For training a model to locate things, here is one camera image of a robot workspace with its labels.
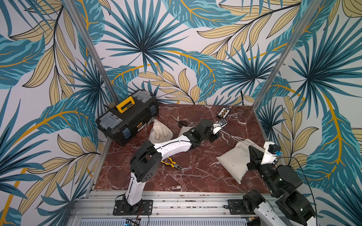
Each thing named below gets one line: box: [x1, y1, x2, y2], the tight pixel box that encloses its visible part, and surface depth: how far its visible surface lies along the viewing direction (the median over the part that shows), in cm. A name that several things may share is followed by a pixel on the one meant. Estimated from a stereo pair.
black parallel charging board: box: [216, 105, 231, 120], surface depth 116 cm
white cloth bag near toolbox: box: [147, 116, 174, 144], surface depth 96 cm
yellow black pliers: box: [160, 157, 183, 170], surface depth 89 cm
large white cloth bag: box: [215, 138, 265, 185], surface depth 88 cm
